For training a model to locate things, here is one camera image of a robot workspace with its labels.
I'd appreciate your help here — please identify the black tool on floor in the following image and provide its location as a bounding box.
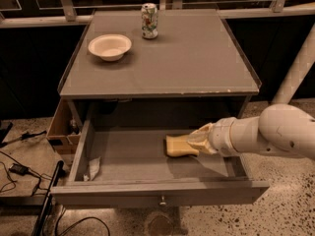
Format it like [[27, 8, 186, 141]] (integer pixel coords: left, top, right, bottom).
[[0, 121, 46, 148]]

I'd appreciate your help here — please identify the crumpled white paper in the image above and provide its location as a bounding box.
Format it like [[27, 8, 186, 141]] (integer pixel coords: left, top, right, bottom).
[[84, 157, 100, 181]]

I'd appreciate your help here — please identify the cardboard box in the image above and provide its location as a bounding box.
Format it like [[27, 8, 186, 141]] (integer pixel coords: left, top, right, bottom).
[[46, 100, 81, 154]]

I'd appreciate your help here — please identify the green white soda can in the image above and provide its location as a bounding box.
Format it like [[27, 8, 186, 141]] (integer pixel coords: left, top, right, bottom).
[[141, 3, 158, 39]]

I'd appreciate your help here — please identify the metal drawer knob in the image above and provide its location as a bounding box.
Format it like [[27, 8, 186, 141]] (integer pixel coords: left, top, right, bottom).
[[158, 196, 167, 207]]

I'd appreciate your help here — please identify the grey counter cabinet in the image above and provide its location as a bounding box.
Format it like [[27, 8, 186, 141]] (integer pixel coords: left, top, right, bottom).
[[60, 10, 260, 128]]

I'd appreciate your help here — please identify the yellow sponge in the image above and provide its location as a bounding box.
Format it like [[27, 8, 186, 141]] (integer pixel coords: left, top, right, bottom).
[[165, 135, 199, 157]]

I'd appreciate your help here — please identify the white bowl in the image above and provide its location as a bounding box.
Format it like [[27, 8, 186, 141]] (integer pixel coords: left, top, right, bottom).
[[88, 34, 132, 62]]

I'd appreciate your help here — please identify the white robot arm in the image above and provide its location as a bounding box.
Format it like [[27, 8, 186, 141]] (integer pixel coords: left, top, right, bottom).
[[187, 26, 315, 159]]

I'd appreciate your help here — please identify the black power adapter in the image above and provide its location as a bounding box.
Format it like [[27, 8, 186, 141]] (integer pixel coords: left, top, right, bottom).
[[9, 163, 29, 176]]

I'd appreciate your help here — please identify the open grey top drawer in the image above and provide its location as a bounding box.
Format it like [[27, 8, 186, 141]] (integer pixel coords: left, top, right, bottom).
[[52, 119, 269, 208]]

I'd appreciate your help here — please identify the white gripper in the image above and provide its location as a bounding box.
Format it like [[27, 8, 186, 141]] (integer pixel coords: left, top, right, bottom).
[[187, 117, 238, 157]]

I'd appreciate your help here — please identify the metal railing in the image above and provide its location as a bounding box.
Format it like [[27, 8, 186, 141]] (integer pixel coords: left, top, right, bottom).
[[0, 0, 315, 28]]

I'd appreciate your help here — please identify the black pole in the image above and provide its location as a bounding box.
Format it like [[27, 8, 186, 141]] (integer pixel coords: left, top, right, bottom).
[[31, 160, 64, 236]]

